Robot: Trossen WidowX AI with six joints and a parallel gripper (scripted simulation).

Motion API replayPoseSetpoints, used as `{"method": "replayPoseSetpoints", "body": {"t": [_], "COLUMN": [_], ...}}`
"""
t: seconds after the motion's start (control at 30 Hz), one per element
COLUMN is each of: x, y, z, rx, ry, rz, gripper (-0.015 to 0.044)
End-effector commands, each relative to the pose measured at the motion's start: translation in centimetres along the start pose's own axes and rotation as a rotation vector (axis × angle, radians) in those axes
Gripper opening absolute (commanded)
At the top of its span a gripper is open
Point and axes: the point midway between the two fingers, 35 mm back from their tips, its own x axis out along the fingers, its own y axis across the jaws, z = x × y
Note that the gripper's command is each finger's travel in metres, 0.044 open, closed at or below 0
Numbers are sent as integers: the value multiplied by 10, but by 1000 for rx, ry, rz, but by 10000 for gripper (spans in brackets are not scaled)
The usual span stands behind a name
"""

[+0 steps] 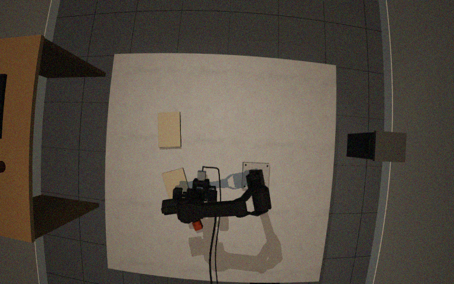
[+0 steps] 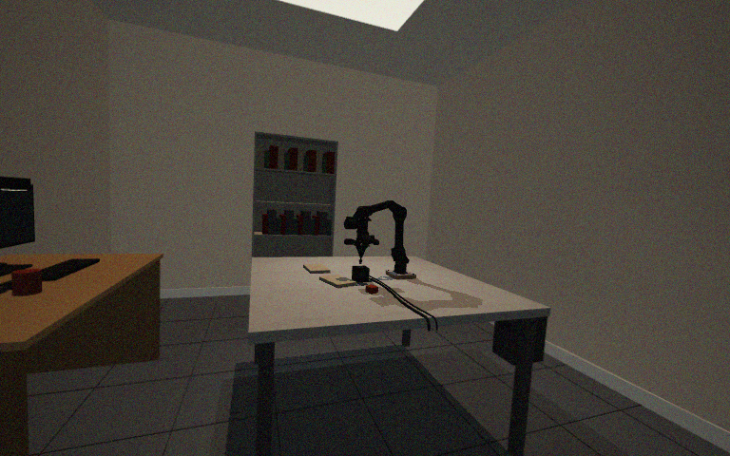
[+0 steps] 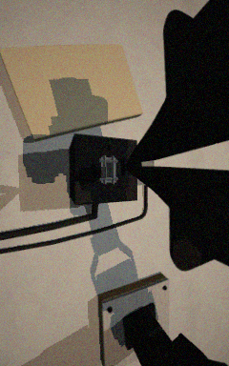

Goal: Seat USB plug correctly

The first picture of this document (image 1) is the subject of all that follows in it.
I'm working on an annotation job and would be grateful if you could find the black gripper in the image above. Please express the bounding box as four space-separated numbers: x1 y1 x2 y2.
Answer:
173 188 217 203

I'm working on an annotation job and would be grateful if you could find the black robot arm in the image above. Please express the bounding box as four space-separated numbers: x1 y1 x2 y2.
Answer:
161 169 271 224

